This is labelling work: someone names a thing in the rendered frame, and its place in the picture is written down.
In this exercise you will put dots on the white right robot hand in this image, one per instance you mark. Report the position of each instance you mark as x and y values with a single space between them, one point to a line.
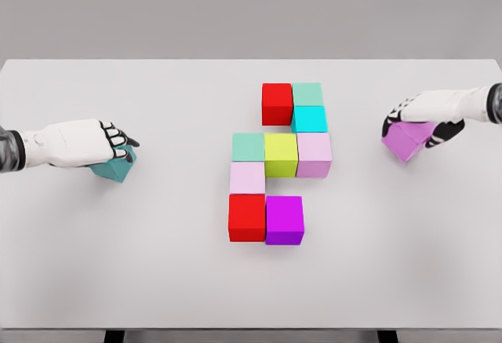
421 105

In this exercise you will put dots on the mint green cube block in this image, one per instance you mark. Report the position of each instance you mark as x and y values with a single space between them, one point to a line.
248 147
307 94

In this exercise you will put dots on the magenta cube block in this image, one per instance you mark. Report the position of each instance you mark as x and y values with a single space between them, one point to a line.
284 219

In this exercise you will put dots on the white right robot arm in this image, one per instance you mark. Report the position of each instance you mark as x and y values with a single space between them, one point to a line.
480 101

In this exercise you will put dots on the cyan cube block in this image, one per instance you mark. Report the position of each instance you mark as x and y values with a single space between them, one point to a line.
310 119

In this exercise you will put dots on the teal cube block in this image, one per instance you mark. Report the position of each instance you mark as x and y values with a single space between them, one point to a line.
117 168

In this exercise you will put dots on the red cube block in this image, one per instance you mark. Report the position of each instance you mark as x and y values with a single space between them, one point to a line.
246 217
277 103

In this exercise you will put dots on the orchid purple cube block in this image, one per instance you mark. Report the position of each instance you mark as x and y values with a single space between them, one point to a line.
406 141

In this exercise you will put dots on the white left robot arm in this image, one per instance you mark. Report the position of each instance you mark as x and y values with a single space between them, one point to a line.
19 150

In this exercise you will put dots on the yellow-green cube block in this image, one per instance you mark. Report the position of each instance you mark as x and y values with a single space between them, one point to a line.
280 154

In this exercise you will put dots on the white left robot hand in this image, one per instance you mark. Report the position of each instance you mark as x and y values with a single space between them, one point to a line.
78 139

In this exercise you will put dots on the pale pink cube block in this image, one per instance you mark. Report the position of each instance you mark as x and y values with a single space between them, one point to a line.
247 177
314 154

